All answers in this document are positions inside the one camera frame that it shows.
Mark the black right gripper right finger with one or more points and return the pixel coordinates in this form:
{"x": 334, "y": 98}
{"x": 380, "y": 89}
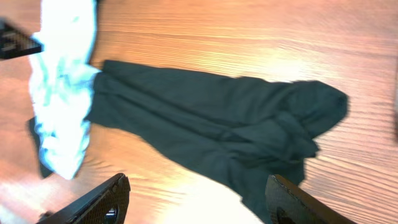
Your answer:
{"x": 289, "y": 204}

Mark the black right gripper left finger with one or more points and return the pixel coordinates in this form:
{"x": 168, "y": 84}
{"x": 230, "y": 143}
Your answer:
{"x": 105, "y": 204}

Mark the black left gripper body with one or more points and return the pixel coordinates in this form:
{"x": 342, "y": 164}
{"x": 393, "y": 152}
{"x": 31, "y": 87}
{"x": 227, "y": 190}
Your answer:
{"x": 15, "y": 42}

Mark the black t-shirt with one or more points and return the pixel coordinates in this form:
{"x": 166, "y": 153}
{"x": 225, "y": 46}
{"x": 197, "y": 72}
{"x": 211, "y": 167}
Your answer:
{"x": 235, "y": 131}

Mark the light blue t-shirt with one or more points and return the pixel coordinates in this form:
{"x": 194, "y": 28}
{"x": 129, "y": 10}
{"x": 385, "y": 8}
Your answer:
{"x": 61, "y": 85}

